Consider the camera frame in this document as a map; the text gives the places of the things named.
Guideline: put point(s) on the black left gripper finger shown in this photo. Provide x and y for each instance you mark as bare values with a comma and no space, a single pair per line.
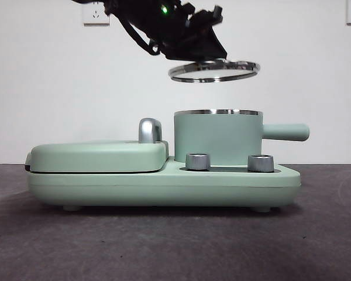
196,47

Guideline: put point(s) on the silver control knob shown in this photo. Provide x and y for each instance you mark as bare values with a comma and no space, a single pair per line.
198,161
261,163

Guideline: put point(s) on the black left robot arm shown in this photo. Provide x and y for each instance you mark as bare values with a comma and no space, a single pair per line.
158,23

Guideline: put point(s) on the green breakfast machine base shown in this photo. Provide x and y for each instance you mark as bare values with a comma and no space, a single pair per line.
163,187

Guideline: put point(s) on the glass pot lid green knob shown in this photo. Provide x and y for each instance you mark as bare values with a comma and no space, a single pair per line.
213,71

